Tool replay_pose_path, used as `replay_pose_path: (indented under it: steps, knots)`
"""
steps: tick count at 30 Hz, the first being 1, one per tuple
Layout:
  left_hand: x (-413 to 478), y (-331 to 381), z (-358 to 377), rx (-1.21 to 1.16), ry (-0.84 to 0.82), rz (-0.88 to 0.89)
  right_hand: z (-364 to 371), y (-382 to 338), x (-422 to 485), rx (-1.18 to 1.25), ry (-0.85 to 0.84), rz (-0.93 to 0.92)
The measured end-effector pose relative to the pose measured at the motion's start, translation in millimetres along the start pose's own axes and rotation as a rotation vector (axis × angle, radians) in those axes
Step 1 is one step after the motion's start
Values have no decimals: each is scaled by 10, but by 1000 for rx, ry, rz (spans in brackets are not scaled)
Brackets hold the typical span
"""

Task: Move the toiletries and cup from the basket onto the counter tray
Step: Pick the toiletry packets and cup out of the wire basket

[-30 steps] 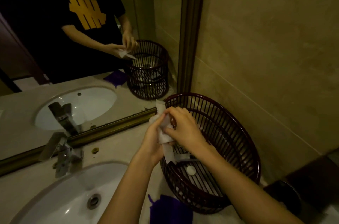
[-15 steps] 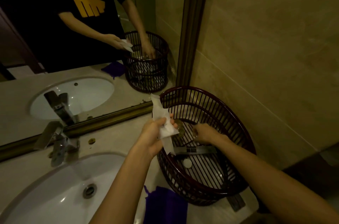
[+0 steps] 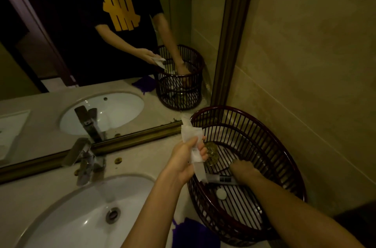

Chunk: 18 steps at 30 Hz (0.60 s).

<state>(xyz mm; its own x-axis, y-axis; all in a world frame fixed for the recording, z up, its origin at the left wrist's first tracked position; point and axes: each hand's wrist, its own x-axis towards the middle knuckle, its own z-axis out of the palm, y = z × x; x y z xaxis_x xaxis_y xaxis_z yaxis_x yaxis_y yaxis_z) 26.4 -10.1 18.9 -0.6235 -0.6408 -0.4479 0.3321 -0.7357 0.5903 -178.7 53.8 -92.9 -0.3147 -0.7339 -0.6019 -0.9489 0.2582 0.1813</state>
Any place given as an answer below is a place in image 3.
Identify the person's right hand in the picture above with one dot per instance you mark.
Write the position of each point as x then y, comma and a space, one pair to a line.
246, 172

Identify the metal sink drain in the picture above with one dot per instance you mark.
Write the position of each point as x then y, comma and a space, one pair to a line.
112, 215

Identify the person's right forearm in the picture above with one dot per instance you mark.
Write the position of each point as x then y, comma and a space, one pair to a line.
296, 215

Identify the white paper packet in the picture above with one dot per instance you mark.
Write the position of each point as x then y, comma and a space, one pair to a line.
189, 132

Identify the person's left hand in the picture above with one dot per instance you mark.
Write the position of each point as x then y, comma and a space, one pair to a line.
179, 161

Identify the person's left forearm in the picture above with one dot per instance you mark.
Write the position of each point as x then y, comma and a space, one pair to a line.
152, 212

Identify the grey tube packet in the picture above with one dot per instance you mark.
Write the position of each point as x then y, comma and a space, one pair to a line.
219, 179

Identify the round gold item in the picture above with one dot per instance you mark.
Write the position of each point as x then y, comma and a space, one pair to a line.
211, 154

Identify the dark red slatted basket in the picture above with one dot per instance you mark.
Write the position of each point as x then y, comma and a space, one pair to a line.
264, 151

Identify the white sink basin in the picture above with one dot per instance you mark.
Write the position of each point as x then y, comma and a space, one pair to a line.
73, 218

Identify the white round cap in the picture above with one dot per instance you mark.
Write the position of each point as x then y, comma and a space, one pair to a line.
221, 194

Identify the person's right fingers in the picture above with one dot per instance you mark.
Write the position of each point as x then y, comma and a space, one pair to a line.
235, 167

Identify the bronze framed wall mirror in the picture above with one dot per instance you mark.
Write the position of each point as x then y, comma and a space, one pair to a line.
88, 51

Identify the purple cloth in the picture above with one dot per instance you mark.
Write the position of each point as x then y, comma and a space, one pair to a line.
194, 234

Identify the small gold drain knob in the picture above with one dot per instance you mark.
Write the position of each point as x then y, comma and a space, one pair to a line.
118, 160

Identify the person's left thumb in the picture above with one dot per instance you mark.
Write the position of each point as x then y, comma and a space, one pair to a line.
196, 141

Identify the chrome faucet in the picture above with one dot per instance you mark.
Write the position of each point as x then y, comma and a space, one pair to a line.
83, 159

